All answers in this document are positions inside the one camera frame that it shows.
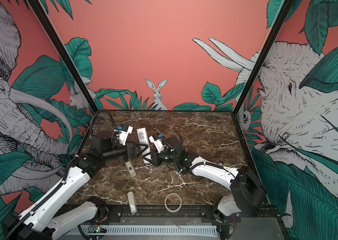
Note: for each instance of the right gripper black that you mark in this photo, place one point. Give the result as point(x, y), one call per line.
point(157, 158)

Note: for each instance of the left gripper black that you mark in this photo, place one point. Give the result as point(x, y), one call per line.
point(134, 148)

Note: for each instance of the white remote control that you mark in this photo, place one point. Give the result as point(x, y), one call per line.
point(143, 139)

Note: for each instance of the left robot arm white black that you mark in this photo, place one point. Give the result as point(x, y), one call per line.
point(39, 222)

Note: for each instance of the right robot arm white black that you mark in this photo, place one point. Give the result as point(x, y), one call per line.
point(247, 191)

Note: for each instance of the white remote battery cover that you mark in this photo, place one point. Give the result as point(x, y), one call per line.
point(132, 203)

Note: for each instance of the black white marker pen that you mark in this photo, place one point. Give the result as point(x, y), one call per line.
point(129, 166)

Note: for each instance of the white ventilation grille strip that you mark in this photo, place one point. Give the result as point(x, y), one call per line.
point(158, 230)

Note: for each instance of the small circuit board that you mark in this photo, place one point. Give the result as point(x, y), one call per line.
point(97, 230)

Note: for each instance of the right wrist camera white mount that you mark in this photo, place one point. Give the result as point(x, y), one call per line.
point(157, 140)

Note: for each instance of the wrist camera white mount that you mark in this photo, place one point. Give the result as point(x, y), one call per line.
point(122, 133)
point(157, 140)

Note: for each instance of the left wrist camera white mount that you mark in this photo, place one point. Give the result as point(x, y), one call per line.
point(122, 133)

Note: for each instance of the left black frame post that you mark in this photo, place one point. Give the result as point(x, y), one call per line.
point(43, 18)

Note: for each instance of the black frame post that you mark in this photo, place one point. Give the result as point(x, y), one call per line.
point(274, 31)
point(43, 18)

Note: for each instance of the right black frame post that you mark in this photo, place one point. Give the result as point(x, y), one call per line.
point(274, 31)

